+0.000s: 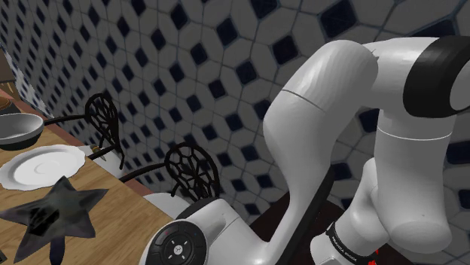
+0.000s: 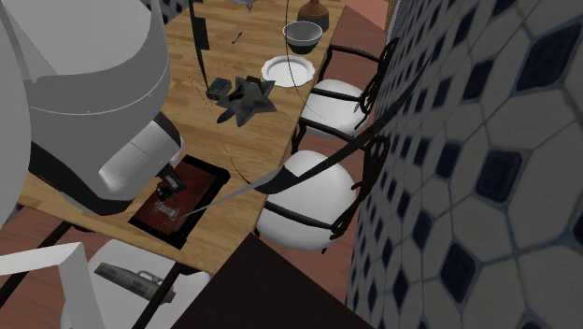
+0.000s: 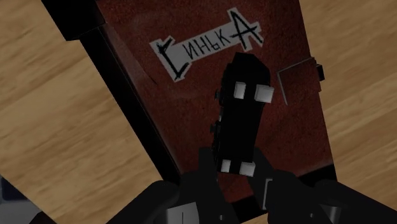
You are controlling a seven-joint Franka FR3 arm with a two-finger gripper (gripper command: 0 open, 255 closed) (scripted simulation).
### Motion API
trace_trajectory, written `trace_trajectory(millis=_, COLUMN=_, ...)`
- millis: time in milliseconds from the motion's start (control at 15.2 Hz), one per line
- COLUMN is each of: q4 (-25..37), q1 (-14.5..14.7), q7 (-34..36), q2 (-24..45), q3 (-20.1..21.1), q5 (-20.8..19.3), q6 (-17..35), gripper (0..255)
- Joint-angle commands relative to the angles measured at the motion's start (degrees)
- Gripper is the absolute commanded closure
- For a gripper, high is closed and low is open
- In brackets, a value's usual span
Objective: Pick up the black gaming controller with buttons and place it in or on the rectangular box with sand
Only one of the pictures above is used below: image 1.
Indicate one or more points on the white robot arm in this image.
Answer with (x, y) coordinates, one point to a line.
(312, 146)

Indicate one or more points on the dark robot stand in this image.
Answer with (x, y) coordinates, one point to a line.
(265, 224)

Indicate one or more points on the wooden table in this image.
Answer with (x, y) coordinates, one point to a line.
(121, 224)

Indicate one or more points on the dark grey star-shaped object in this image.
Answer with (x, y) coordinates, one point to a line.
(58, 213)

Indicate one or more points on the white scalloped plate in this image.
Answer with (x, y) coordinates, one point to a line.
(40, 167)

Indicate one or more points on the grey frying pan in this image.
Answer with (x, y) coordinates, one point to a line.
(18, 126)

